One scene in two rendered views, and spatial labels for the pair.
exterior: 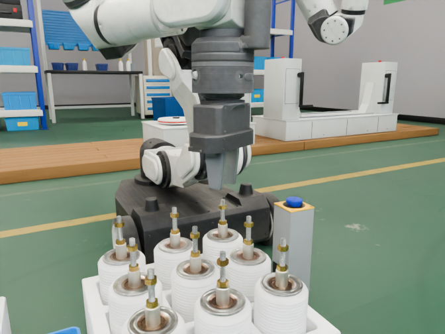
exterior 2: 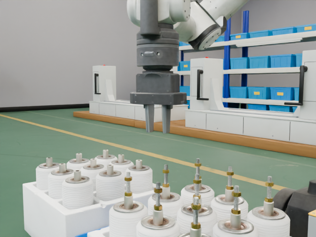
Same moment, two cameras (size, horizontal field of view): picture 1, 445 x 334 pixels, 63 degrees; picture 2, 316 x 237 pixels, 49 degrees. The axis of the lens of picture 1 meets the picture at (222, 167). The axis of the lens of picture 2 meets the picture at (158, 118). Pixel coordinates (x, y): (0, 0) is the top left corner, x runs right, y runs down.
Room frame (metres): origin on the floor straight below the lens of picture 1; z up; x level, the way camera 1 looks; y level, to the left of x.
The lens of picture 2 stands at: (0.39, -0.71, 0.56)
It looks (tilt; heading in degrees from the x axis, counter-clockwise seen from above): 6 degrees down; 79
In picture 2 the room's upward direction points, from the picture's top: straight up
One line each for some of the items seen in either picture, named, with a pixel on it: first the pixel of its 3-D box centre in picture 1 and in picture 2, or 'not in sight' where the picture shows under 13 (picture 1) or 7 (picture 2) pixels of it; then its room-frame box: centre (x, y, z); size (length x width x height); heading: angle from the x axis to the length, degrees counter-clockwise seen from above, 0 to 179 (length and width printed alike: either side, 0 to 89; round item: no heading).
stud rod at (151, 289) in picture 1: (151, 292); (128, 186); (0.48, 0.11, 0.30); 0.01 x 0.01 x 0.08
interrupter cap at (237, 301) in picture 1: (222, 301); (158, 222); (0.53, 0.00, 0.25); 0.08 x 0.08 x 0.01
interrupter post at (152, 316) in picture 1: (152, 315); (128, 201); (0.48, 0.11, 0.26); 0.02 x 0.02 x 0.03
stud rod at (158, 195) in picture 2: (222, 273); (158, 199); (0.53, 0.00, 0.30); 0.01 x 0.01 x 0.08
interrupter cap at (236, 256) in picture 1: (247, 256); (235, 226); (0.69, -0.05, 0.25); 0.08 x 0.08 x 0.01
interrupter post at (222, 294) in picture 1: (222, 294); (158, 216); (0.53, 0.00, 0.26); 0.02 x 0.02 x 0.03
